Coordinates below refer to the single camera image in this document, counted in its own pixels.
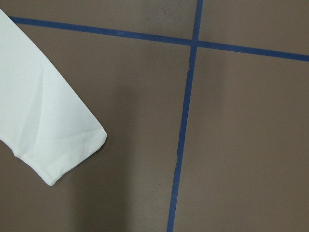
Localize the white printed t-shirt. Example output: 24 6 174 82
0 12 107 186

